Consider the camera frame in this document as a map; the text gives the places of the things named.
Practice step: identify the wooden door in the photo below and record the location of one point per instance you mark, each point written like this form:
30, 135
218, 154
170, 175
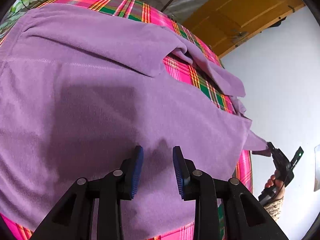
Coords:
224, 25

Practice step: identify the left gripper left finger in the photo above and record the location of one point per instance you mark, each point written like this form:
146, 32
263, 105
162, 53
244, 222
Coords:
120, 184

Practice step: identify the purple fleece garment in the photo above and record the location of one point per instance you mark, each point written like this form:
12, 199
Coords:
80, 89

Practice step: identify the pink plaid tablecloth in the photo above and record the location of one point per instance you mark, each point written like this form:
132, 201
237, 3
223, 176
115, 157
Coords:
142, 12

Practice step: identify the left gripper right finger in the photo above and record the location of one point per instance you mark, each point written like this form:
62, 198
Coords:
194, 184

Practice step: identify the cluttered glass side table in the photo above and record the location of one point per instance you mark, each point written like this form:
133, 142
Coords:
17, 10

